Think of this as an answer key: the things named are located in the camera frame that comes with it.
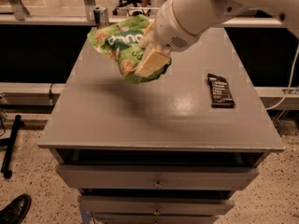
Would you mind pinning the silver blue energy drink can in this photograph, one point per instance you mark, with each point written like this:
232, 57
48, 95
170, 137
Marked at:
101, 17

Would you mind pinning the grey drawer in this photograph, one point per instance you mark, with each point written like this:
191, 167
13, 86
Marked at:
155, 206
156, 177
144, 219

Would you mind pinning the dark rxbar chocolate bar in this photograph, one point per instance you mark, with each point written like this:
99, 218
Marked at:
220, 92

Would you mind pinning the grey bottom drawer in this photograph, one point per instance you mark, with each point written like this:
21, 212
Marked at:
144, 219

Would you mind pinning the grey top drawer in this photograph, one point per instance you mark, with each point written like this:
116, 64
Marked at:
156, 177

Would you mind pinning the green rice chip bag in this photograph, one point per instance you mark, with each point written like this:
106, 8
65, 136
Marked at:
119, 42

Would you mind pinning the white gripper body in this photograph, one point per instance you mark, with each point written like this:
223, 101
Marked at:
169, 28

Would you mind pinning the black leather shoe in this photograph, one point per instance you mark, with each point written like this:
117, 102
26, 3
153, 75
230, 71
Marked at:
16, 211

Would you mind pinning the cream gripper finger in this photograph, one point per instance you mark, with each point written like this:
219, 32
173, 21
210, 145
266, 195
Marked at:
153, 59
146, 41

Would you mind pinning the grey middle drawer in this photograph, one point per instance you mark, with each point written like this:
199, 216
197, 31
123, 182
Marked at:
155, 206

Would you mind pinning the metal window rail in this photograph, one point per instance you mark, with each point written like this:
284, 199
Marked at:
241, 22

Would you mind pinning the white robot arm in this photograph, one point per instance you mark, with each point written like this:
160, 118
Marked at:
212, 12

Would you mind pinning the black stand leg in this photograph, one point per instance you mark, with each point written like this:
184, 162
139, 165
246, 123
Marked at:
9, 143

